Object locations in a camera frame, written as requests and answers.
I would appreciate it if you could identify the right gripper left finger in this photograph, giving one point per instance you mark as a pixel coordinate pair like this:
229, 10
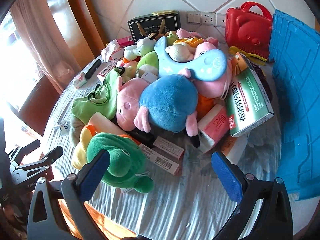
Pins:
79, 188

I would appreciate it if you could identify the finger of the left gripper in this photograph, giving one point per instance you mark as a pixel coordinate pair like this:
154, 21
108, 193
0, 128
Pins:
47, 160
17, 154

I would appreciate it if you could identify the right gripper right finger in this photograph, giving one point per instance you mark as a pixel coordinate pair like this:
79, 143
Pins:
241, 188

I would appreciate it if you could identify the green frog plush toy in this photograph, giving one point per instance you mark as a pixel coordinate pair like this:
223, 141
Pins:
127, 161

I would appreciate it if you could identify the red white long box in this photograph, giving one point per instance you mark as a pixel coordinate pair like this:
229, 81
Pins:
159, 160

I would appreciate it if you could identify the white medicine box with text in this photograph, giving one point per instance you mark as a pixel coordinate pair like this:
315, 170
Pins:
169, 147

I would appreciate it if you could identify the small white sachet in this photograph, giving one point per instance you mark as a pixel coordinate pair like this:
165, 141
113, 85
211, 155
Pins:
63, 128

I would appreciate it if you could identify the white medicine bottle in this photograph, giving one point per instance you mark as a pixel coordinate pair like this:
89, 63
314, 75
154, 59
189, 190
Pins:
233, 148

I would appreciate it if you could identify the pink white tissue pack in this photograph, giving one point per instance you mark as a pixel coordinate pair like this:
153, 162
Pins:
212, 127

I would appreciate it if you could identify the green towel bib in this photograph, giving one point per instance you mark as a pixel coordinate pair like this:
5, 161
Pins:
103, 100

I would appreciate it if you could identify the black pouch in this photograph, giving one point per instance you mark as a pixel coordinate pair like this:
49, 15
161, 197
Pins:
146, 139

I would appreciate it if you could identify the green white medicine box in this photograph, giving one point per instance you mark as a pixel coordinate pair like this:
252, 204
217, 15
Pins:
247, 102

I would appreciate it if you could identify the black remote stick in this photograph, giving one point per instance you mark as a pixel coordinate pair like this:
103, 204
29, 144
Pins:
92, 69

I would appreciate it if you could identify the pink pig plush blue body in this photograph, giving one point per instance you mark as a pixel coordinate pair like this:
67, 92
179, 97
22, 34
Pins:
169, 103

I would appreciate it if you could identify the light blue plastic toy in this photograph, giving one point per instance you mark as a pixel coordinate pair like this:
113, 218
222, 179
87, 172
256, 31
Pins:
208, 67

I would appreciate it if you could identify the orange curtain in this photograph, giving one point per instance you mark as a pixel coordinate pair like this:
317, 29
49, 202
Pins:
37, 29

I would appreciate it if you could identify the green yellow plush ball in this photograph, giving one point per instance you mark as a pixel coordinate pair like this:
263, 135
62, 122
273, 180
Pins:
148, 63

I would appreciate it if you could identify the blue plastic storage crate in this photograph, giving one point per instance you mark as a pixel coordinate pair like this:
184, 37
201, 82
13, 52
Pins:
294, 48

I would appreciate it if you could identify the yellow plastic comb toy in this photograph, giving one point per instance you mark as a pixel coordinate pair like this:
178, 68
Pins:
252, 57

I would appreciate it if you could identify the white rabbit plush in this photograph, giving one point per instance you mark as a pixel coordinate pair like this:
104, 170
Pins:
141, 48

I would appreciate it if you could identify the cream small plush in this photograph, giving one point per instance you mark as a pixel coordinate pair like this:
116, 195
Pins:
181, 52

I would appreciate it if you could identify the red bear plastic case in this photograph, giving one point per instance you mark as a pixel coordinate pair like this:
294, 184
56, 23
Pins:
249, 28

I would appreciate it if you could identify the black gift box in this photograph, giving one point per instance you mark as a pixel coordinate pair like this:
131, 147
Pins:
158, 22

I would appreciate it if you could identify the white wall socket panel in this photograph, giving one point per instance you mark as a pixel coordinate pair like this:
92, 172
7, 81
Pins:
206, 18

